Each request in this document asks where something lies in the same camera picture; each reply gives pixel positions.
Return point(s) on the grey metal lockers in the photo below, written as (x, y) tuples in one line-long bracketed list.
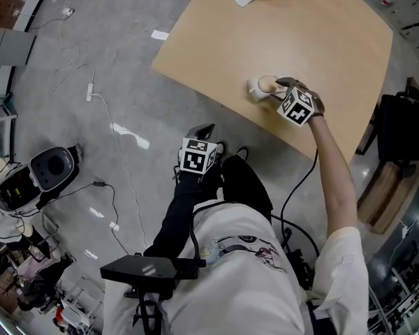
[(413, 23)]

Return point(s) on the person's left forearm black sleeve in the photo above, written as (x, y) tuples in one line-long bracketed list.
[(179, 211)]

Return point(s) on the black chest-mounted device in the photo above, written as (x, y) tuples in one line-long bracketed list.
[(143, 269)]

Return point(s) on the black office chair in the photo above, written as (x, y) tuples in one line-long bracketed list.
[(401, 127)]

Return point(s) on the white paper sheet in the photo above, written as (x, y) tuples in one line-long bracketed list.
[(160, 35)]

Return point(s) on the person's white shirt torso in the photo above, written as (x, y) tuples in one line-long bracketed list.
[(251, 277)]

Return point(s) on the white and grey headset device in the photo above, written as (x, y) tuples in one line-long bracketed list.
[(38, 173)]

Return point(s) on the person's right forearm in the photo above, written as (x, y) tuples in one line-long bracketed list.
[(335, 176)]

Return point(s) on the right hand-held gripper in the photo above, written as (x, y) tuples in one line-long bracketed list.
[(298, 108)]

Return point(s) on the black power adapter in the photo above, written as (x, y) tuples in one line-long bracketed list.
[(99, 183)]

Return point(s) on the grey panel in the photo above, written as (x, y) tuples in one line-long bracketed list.
[(8, 45)]

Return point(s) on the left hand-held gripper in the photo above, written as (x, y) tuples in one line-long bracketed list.
[(197, 157)]

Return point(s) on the long white power strip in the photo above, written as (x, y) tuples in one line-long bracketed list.
[(90, 92)]

